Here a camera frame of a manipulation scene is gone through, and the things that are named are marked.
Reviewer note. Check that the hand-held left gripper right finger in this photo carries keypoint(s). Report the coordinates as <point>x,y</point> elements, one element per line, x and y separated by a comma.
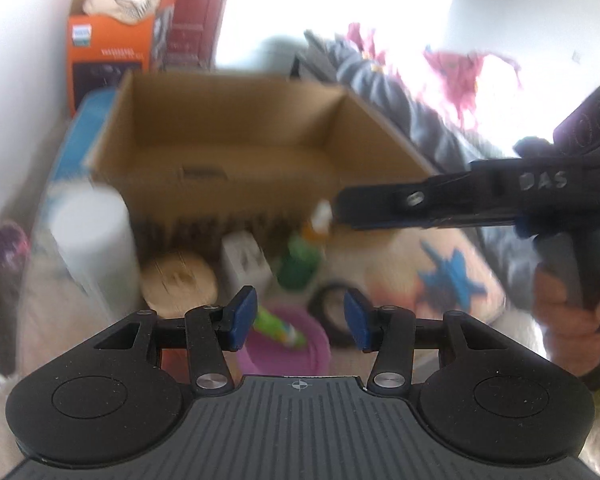
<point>355,320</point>

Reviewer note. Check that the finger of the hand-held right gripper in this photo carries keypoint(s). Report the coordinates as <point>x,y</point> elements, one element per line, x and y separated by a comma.
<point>390,200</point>
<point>455,224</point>

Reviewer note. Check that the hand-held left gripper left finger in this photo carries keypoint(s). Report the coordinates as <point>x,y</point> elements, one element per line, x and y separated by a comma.
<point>240,317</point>

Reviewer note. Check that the green glue stick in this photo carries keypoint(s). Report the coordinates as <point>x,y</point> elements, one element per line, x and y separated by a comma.
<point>280,330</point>

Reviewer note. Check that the white charger plug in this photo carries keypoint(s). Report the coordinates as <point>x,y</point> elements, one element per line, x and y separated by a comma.
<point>245,260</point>

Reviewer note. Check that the purple plastic bowl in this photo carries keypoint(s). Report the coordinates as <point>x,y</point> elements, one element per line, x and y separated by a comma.
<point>290,357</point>

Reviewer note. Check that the brown jar with wooden lid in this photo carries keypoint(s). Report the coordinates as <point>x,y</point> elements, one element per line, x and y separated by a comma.
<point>180,280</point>

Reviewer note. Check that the green dropper bottle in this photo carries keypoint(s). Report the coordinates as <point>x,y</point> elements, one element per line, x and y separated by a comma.
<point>297,260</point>

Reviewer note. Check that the white plastic jar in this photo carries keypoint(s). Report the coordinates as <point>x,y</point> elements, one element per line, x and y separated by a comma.
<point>95,240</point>

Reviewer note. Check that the brown cardboard box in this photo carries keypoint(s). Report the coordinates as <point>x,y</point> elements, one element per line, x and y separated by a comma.
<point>230,125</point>

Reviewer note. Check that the person's right hand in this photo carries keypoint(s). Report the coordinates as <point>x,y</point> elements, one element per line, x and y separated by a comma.
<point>555,305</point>

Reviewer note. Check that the blue printed table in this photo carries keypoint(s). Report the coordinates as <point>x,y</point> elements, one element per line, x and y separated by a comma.
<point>450,280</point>

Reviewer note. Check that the grey clothing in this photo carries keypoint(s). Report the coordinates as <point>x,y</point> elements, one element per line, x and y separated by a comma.
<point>380,90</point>

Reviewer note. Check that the pink cloth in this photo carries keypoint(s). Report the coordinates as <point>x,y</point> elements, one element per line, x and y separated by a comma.
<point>460,75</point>

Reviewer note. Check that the red wooden door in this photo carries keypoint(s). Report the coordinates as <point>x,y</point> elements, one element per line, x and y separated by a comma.
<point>195,10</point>

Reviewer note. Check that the orange appliance box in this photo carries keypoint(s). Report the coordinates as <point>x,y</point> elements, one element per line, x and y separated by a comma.
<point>105,60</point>

